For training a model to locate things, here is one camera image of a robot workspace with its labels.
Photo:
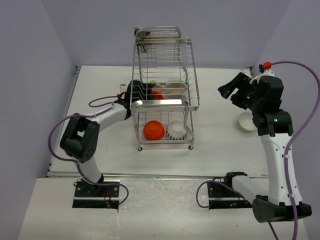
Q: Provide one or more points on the cream flower pattern bowl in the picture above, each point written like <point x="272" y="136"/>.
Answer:
<point x="245" y="122"/>

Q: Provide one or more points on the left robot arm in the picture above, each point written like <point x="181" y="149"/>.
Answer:
<point x="80" y="138"/>

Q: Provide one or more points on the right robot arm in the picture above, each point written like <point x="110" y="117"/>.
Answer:
<point x="282" y="202"/>

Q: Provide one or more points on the black and white striped bowl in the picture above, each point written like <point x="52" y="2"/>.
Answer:
<point x="175" y="130"/>

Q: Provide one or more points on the orange bowl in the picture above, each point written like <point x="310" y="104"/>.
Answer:
<point x="153" y="131"/>
<point x="156" y="95"/>

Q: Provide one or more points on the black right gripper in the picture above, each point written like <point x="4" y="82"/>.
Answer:
<point x="240" y="81"/>

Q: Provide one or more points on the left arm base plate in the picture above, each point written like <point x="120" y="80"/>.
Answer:
<point x="88" y="196"/>

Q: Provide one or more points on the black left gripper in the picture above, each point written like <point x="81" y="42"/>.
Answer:
<point x="146" y="89"/>

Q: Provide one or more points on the stainless steel dish rack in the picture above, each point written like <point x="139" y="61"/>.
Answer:
<point x="169" y="55"/>

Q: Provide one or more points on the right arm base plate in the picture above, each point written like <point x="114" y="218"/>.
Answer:
<point x="220" y="197"/>

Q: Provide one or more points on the metal cutlery holder cup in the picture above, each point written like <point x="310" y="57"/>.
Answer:
<point x="141" y="37"/>

